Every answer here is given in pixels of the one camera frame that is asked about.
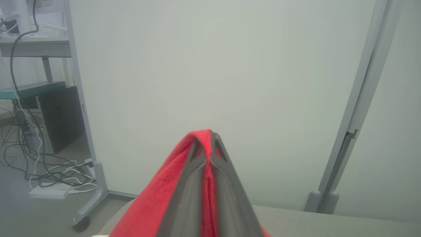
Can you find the red shorts with white stripes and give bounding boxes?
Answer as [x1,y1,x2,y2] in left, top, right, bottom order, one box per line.
[109,129,272,237]

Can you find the grey desk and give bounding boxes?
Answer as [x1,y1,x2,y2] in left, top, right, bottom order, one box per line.
[0,36,72,83]

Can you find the black caster wheel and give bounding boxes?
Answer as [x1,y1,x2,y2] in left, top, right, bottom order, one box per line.
[72,216,91,231]

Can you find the grey partition joint post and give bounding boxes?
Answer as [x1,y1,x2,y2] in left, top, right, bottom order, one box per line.
[304,0,402,214]

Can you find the white power strip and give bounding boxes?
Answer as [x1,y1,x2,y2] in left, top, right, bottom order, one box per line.
[29,187,70,200]

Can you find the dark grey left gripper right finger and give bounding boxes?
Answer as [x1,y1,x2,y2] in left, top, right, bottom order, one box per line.
[209,132,264,237]

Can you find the teal glass shelf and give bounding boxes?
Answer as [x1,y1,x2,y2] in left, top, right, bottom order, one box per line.
[0,81,67,100]

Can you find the black hanging cable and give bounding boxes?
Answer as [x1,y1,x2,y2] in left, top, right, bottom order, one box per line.
[9,0,46,171]

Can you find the black floor cable bundle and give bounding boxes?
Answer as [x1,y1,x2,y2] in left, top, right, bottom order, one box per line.
[0,107,96,188]

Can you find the grey partition frame leg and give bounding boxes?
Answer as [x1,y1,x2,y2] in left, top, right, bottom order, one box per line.
[63,0,109,226]

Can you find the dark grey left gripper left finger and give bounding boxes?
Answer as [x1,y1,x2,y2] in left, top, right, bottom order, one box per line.
[155,137,207,237]

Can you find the white floor cable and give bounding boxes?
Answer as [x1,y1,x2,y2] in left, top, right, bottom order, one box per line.
[28,99,98,195]

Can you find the white monitor stand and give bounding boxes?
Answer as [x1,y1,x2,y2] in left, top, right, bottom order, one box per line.
[13,0,34,35]

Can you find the black computer tower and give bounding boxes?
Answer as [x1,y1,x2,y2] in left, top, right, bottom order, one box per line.
[16,86,85,155]

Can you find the white partition panel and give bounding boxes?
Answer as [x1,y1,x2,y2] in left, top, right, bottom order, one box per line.
[329,0,421,225]
[68,0,377,211]

